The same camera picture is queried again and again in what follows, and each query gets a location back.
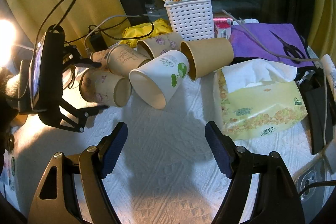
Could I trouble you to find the black power adapter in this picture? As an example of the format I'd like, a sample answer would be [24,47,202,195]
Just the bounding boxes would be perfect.
[89,32,108,52]

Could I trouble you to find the white textured table cloth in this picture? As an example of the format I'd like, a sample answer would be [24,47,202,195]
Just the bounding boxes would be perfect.
[4,66,326,224]

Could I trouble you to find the white power strip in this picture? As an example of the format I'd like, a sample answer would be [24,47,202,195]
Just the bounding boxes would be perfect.
[295,158,335,203]

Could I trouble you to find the yellow tissue pack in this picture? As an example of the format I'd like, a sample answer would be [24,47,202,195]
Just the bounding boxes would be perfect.
[214,59,307,140]

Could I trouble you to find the purple cloth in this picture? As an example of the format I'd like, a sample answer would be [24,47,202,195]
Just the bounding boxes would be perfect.
[230,23,314,68]

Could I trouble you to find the brown cup purple flowers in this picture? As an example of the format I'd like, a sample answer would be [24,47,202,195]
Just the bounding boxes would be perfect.
[137,32,183,59]

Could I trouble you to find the brown cup line drawing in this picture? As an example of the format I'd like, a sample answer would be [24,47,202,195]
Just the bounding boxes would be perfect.
[106,44,150,78]

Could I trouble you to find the right yellow curtain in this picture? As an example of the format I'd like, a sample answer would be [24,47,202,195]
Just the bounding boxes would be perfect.
[307,0,336,62]

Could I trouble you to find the plain brown paper cup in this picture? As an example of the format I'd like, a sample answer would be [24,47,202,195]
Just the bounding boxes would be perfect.
[180,38,234,81]

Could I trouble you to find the black scissors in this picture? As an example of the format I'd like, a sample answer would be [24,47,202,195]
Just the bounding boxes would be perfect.
[270,31,305,59]

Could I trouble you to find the yellow plastic bag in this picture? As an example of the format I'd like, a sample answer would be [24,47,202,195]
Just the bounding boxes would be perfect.
[120,18,173,48]

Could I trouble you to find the floral brown paper cup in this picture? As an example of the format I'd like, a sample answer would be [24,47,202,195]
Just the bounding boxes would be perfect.
[79,68,131,107]

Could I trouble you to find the black cable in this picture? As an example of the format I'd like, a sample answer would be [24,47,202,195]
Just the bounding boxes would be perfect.
[34,0,155,57]

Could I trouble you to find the black wallet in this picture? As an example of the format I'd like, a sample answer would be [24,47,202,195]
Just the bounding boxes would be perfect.
[301,86,332,156]

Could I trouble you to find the pink white carton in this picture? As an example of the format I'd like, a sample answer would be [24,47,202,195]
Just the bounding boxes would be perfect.
[214,17,233,39]

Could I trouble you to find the floral cup at back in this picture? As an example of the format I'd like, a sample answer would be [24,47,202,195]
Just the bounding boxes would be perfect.
[90,49,111,71]

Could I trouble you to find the white slotted plastic basket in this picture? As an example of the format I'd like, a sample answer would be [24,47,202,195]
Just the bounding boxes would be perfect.
[164,0,215,41]

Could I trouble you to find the white paper cup green print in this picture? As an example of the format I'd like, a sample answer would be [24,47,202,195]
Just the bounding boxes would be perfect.
[129,50,190,110]

